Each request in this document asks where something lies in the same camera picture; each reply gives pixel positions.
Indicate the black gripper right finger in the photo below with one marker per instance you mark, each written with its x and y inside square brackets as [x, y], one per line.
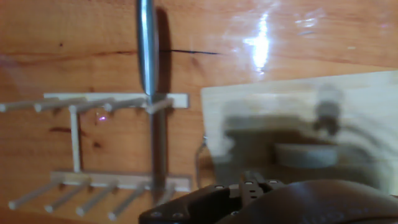
[311, 205]

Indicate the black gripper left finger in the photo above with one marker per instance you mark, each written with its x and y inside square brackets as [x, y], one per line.
[192, 205]

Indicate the steel cleaver knife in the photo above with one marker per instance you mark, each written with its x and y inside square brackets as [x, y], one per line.
[147, 46]

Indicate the white radish piece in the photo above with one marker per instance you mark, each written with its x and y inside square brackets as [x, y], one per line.
[304, 155]

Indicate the wooden peg dish rack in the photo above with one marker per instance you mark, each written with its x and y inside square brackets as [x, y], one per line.
[109, 180]

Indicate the large glossy wooden board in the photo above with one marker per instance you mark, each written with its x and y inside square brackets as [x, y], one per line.
[62, 46]

